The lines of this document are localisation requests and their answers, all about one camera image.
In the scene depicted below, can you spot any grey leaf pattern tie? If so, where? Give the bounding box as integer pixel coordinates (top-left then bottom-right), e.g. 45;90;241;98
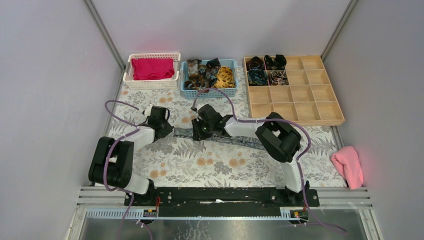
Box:
173;127;265;150

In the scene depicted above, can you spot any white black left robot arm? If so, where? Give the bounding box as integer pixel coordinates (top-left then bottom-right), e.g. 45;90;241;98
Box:
88;105;174;206

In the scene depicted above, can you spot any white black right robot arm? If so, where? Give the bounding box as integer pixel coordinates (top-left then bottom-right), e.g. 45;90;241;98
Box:
192;104;307;206

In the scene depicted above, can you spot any light blue plastic basket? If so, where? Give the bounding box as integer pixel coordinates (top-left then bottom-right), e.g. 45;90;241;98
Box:
179;59;240;100

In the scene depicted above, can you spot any orange floral tie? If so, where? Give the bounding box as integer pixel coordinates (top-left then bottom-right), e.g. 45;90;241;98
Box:
183;58;210;91

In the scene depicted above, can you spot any floral tablecloth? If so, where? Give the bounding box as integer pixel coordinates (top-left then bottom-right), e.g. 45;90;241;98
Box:
108;84;346;187

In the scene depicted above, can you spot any yellow patterned tie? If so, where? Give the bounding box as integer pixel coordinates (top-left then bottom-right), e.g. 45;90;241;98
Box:
213;66;236;89

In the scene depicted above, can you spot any white plastic basket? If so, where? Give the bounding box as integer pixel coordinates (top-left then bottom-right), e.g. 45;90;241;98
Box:
122;52;181;90

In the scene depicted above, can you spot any magenta cloth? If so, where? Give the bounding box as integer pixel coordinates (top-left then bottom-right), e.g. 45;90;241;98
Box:
131;58;175;81

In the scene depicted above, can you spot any dark navy red tie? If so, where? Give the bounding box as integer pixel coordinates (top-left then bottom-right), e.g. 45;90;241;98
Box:
198;57;221;88

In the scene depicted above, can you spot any rolled navy blue tie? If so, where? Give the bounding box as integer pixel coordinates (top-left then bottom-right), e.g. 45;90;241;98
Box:
248;69;269;86

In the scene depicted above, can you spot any rolled dark red tie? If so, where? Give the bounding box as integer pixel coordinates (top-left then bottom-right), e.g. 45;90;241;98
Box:
246;56;265;71

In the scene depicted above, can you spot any rolled multicolour tie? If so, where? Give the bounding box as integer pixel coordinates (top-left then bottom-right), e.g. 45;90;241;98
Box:
268;69;289;86

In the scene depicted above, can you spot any rolled black tie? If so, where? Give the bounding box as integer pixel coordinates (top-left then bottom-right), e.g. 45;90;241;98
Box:
264;54;287;70

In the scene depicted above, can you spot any wooden compartment tray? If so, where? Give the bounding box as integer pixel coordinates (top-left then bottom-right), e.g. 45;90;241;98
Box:
243;55;345;126

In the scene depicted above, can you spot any pink cloth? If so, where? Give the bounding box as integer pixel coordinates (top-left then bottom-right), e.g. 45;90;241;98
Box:
330;146;364;190

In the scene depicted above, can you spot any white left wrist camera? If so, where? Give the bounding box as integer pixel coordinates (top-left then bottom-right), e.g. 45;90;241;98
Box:
142;104;154;118

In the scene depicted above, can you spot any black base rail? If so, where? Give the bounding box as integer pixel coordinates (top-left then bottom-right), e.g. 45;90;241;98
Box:
124;187;320;218

